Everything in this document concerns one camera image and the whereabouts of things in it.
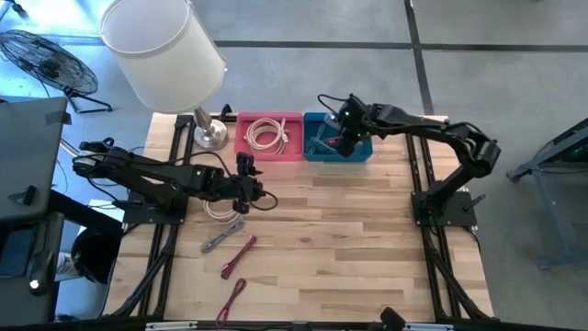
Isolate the grey side cabinet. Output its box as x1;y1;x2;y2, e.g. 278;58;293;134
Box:
0;96;71;223

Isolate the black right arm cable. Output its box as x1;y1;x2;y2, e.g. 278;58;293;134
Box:
317;93;351;116

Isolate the black floor fan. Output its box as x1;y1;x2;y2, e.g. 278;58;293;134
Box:
0;29;114;114

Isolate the pink plastic bin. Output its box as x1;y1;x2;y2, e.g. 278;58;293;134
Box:
233;111;305;163

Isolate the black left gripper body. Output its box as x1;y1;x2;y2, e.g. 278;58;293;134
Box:
223;173;266;202

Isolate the black aluminium table frame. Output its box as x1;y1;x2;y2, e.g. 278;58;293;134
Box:
103;112;495;323

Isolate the thin white coiled cable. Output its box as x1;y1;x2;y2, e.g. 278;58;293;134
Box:
203;198;244;226

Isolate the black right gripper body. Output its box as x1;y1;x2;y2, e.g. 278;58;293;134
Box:
346;117;372;142

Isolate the grey braided cable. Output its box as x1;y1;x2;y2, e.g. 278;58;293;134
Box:
200;220;246;255

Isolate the thick beige cable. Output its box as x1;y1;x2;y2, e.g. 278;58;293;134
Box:
245;117;290;156

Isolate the black table-level camera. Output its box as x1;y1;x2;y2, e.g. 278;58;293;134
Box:
367;306;408;331

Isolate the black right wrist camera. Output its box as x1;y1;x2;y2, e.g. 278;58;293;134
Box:
338;94;367;120

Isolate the white shade silver table lamp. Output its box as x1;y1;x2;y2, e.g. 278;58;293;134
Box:
99;0;230;152

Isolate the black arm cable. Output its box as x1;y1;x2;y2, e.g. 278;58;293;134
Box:
317;93;351;116
176;150;280;212

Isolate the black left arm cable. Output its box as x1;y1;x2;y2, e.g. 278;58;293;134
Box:
176;150;280;212

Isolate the black round stool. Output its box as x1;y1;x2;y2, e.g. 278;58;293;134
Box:
71;227;121;284

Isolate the blue grey metal cart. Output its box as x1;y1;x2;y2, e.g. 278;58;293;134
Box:
506;117;588;270

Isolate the blue braided cable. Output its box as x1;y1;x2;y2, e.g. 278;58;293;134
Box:
306;121;328;156
316;120;341;139

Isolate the blue plastic bin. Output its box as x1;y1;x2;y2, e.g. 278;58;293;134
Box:
302;111;374;163

